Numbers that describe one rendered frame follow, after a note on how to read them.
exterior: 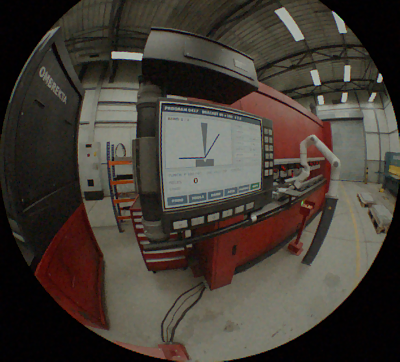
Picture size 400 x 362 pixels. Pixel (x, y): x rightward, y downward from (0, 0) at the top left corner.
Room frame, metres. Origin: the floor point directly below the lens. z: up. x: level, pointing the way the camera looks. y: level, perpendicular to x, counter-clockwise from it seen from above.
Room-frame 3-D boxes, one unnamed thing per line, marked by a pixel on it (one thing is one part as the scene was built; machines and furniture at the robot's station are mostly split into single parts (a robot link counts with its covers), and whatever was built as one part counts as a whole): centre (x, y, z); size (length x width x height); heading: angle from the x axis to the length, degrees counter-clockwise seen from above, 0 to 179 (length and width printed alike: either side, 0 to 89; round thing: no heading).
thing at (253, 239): (1.42, -1.70, 0.41); 3.00 x 0.21 x 0.83; 107
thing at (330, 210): (0.71, -1.48, 0.50); 0.18 x 0.18 x 1.00; 32
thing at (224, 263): (1.14, -0.08, 1.15); 0.85 x 0.25 x 2.30; 17
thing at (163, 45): (0.45, -0.01, 1.53); 0.51 x 0.25 x 0.85; 113
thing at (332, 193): (0.71, -1.48, 1.09); 0.19 x 0.19 x 0.18
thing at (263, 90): (1.45, -1.69, 2.23); 3.00 x 0.10 x 0.14; 107
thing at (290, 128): (1.46, -1.68, 1.74); 3.00 x 0.08 x 0.80; 107
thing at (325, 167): (2.11, -3.18, 1.15); 0.85 x 0.25 x 2.30; 17
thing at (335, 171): (0.70, -1.45, 1.30); 0.19 x 0.12 x 0.24; 117
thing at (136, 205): (1.15, 0.47, 0.50); 0.50 x 0.50 x 1.00; 17
